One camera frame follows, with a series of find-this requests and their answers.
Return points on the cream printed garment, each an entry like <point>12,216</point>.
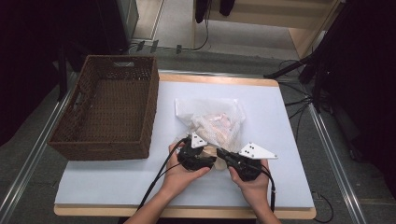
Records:
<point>218,130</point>

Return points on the person's left hand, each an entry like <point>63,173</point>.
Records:
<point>179,180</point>

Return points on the white mesh laundry bag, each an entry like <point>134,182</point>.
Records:
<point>193,109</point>

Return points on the black tripod stand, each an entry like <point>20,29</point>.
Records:
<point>289,67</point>

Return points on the beige wooden furniture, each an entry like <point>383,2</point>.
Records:
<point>299,40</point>

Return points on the dark curtain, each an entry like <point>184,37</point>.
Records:
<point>367,77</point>
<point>28,62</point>

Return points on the metal frame rail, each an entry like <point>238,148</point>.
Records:
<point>351,202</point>
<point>34,149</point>

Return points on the dark hanging cloth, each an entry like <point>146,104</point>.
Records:
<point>226,6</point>
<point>201,11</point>

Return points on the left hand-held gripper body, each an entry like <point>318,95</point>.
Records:
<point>191,157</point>

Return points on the person's right hand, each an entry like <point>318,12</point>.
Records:
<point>253,191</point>

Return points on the white table mat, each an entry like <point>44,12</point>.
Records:
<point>124,186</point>

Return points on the black stand leg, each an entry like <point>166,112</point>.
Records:
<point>63,81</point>

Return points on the brown wicker basket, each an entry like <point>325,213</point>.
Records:
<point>109,109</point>

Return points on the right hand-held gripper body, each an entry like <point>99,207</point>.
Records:
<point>247,168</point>

